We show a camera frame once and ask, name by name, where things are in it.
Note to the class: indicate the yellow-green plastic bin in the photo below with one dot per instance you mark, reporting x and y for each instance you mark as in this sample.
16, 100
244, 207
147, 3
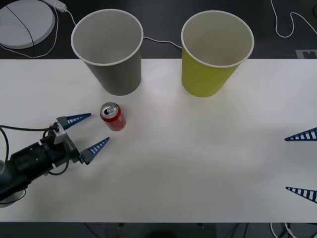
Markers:
203, 79

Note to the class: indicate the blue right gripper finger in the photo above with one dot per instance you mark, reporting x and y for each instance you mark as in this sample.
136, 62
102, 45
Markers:
307, 194
305, 136

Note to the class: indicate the white round disc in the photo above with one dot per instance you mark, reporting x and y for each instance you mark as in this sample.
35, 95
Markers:
17, 27

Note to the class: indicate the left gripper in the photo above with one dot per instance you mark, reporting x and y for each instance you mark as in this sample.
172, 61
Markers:
67, 152

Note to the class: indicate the grey plastic bin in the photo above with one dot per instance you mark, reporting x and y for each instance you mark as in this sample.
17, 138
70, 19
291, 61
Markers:
116, 72

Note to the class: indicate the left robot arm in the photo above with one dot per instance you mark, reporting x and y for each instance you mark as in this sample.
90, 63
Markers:
27, 160

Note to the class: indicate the red drink can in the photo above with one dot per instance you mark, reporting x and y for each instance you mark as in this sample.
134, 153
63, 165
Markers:
115, 120

